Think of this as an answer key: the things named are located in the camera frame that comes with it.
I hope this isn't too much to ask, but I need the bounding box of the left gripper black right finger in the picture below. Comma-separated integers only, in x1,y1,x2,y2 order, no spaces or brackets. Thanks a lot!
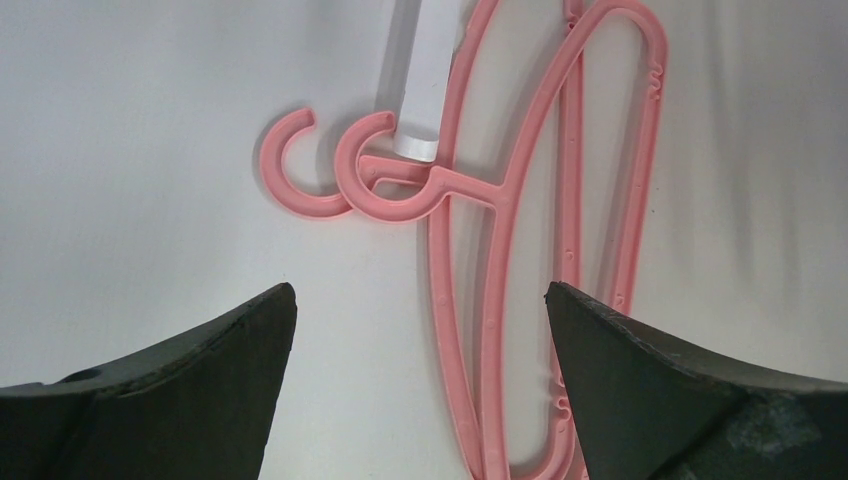
545,283,847,479

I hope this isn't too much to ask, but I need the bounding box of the pink hanger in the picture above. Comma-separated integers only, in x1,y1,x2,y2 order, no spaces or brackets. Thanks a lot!
334,1,668,479
258,1,584,479

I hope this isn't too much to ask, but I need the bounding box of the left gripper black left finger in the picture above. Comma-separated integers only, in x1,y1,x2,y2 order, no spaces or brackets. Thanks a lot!
1,283,297,479

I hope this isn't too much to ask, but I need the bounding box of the pink hanger middle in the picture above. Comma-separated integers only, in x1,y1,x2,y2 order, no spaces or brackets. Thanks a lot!
334,1,668,479

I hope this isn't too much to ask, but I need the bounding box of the pink hanger left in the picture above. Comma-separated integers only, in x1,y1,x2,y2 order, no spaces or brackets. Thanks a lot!
258,1,584,479

